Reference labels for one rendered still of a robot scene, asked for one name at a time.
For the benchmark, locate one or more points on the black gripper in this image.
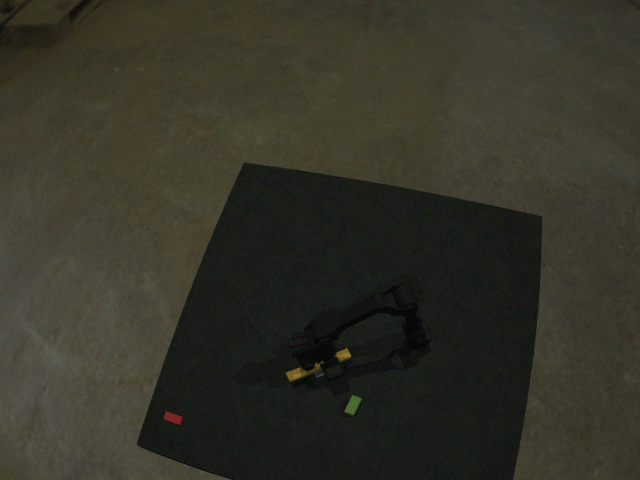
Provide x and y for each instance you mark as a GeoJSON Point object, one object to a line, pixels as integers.
{"type": "Point", "coordinates": [331, 368]}

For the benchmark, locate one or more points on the yellow bar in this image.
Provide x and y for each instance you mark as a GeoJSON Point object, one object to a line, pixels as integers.
{"type": "Point", "coordinates": [298, 373]}

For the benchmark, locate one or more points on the small green cube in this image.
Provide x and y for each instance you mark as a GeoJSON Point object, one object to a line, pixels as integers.
{"type": "Point", "coordinates": [353, 406]}

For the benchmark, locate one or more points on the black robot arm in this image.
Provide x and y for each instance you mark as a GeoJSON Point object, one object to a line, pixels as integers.
{"type": "Point", "coordinates": [321, 332]}

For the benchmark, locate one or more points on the small red block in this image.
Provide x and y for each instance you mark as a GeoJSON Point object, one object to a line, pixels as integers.
{"type": "Point", "coordinates": [175, 419]}

